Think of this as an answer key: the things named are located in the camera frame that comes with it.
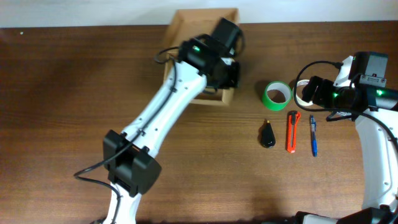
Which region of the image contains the green tape roll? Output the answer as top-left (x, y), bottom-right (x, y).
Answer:
top-left (262, 81), bottom-right (292, 111)

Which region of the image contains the brown cardboard box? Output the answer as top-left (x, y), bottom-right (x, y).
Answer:
top-left (162, 8), bottom-right (239, 106)

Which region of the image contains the white tape roll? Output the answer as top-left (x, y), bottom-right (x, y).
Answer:
top-left (295, 80), bottom-right (313, 106)

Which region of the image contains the black glue bottle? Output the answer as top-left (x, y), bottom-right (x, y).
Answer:
top-left (258, 120), bottom-right (276, 148)

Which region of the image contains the orange utility knife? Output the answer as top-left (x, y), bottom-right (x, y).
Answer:
top-left (287, 111), bottom-right (301, 153)

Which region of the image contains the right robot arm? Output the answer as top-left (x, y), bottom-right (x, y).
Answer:
top-left (294, 52), bottom-right (397, 224)

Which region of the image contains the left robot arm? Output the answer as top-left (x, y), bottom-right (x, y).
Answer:
top-left (99, 18), bottom-right (244, 223)

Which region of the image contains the blue ballpoint pen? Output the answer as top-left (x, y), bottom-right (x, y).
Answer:
top-left (310, 114), bottom-right (318, 157)

